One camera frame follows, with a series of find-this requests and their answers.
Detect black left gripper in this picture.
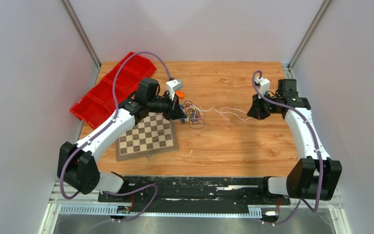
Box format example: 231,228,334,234
147,91,187,121

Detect white wire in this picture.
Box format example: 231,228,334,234
203,106,252,122

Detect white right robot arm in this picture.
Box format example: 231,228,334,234
247,78,342,204

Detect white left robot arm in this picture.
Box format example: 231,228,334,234
57,78,185,202

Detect orange pipe elbow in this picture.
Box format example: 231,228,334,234
176,91,185,99

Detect wooden chessboard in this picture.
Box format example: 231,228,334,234
115,113,179,161

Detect red plastic bin tray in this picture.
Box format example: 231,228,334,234
70,52,156,129

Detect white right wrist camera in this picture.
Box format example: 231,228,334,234
255,77,271,96

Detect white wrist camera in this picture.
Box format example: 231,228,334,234
166,79,183,100
255,77,271,96

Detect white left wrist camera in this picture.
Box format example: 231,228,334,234
166,79,183,100

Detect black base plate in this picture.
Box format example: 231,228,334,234
97,176,290,214

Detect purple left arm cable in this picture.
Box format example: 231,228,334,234
59,51,173,200

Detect aluminium frame rail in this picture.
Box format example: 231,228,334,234
38,182,352,234

